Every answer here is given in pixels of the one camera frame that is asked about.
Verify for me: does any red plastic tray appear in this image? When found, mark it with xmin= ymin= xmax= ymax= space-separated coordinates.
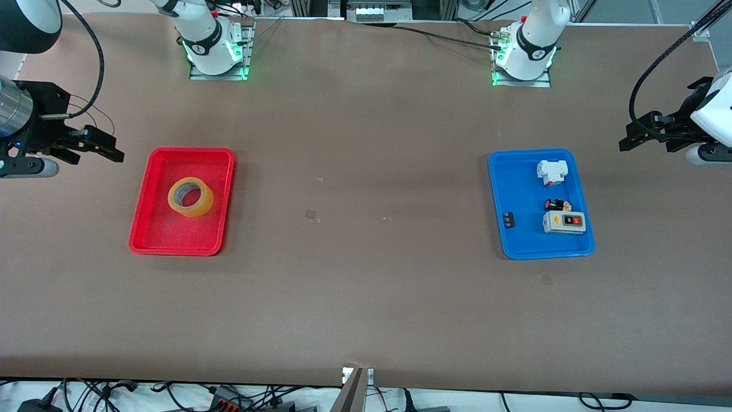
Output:
xmin=128 ymin=147 xmax=236 ymax=256

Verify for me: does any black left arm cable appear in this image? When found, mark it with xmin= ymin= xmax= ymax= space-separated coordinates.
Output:
xmin=628 ymin=0 xmax=731 ymax=137

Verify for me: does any black looped floor cable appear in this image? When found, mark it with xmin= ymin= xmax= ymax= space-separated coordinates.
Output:
xmin=578 ymin=391 xmax=634 ymax=410

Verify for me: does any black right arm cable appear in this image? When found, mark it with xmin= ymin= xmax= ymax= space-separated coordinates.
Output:
xmin=59 ymin=0 xmax=106 ymax=119

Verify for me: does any grey switch box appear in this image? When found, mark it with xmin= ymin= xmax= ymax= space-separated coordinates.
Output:
xmin=542 ymin=211 xmax=587 ymax=235

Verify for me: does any black cable on table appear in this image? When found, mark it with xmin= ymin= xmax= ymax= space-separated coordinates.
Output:
xmin=395 ymin=17 xmax=505 ymax=52

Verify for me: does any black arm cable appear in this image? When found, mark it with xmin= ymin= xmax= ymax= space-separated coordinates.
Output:
xmin=59 ymin=0 xmax=106 ymax=119
xmin=628 ymin=0 xmax=731 ymax=137

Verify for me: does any white circuit breaker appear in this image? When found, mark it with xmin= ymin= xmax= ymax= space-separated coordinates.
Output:
xmin=537 ymin=160 xmax=569 ymax=188

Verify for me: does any black power adapter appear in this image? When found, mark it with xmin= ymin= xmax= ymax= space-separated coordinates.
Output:
xmin=17 ymin=388 xmax=62 ymax=412

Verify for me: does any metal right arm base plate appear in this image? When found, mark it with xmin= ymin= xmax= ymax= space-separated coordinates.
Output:
xmin=189 ymin=17 xmax=253 ymax=81

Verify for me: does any blue plastic tray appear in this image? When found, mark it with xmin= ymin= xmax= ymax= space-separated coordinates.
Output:
xmin=488 ymin=148 xmax=596 ymax=260

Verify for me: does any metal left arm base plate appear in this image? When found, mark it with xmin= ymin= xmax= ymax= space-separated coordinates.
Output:
xmin=492 ymin=68 xmax=552 ymax=88

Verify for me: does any aluminium frame rack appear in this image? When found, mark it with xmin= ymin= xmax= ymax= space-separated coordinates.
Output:
xmin=289 ymin=0 xmax=461 ymax=23

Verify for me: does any thin black gripper wire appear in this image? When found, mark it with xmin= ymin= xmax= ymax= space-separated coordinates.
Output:
xmin=67 ymin=94 xmax=116 ymax=137

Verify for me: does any yellow tape roll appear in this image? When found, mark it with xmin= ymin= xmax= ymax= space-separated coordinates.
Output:
xmin=167 ymin=176 xmax=215 ymax=219

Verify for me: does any orange black connector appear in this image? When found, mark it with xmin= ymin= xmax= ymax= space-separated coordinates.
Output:
xmin=209 ymin=386 xmax=253 ymax=410

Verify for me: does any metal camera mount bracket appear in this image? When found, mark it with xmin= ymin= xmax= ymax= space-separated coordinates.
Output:
xmin=331 ymin=366 xmax=375 ymax=412

